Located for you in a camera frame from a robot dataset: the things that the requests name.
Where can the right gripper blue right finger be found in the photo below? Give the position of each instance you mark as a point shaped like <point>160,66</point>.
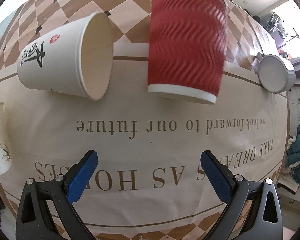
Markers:
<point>219,176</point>

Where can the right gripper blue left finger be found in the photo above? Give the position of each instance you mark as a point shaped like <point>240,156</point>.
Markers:
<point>79,175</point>

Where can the grey ribbed cup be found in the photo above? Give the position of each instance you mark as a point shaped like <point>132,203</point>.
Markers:
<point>275,73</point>

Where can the white paper cup lying centre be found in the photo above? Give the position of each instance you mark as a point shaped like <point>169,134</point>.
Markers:
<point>74,59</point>

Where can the red ripple paper cup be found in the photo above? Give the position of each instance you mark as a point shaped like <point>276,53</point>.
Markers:
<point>187,49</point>

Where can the checkered printed tablecloth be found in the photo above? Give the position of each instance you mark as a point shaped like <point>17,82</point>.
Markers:
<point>148,183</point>

